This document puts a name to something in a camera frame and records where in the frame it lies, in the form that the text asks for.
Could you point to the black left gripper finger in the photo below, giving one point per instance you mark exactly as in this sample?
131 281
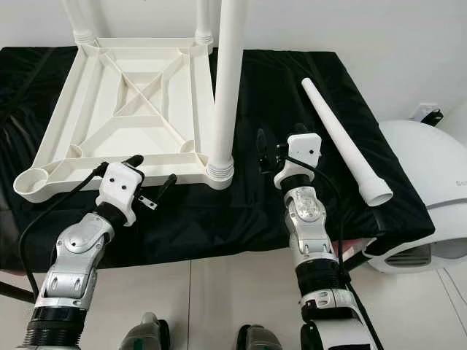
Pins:
168 187
133 160

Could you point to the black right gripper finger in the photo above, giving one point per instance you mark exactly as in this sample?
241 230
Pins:
265 147
300 130

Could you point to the white ribbed plastic table top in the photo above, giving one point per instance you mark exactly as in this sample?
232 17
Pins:
58 146

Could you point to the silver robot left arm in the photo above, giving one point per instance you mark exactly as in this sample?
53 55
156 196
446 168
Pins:
76 266

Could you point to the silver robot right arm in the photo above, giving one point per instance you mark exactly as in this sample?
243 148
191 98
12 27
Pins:
310 233

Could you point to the black quilted bench cover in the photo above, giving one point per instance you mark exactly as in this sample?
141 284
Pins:
263 219

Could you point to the small pink object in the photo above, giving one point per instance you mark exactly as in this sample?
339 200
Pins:
349 248

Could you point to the black metal bench leg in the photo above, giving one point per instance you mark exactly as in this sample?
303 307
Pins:
356 261
17 292

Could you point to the silver robot left leg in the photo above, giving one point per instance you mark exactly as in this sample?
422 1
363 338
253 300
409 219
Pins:
144 334

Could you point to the silver robot leg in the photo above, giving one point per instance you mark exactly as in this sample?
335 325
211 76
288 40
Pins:
144 334
259 339

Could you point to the silver robot right leg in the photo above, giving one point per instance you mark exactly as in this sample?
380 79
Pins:
259 339

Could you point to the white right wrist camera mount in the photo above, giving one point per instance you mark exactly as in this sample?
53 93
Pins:
303 149

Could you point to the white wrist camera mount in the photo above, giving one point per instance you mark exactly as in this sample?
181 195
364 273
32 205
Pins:
303 149
120 189

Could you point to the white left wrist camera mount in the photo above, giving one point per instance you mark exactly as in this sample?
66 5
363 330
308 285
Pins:
120 189

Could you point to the wall socket with black plug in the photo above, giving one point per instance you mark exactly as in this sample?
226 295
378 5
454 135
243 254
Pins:
428 114

